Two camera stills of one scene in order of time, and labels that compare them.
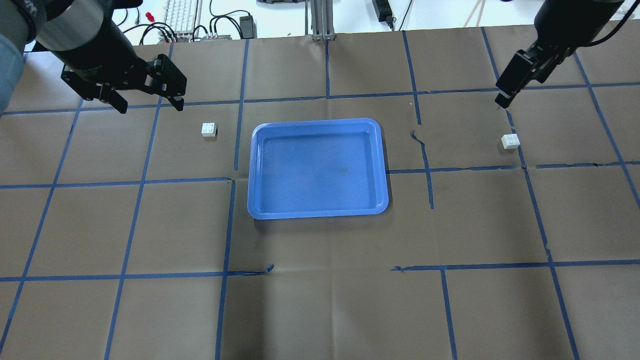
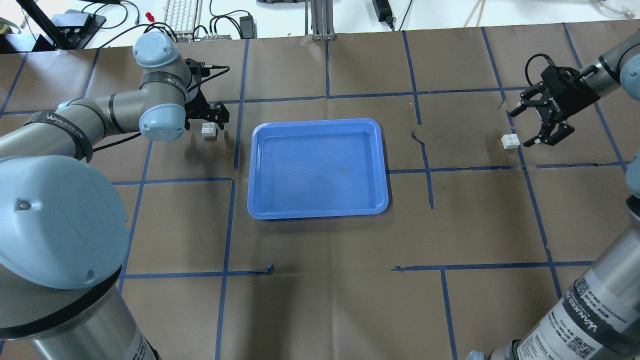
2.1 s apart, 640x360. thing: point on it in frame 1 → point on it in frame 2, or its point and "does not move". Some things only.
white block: x=208 y=129 does not move
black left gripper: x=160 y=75 → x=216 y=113
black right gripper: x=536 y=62 → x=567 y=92
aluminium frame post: x=322 y=25 does not move
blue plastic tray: x=317 y=168 does not move
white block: x=510 y=141 does not move
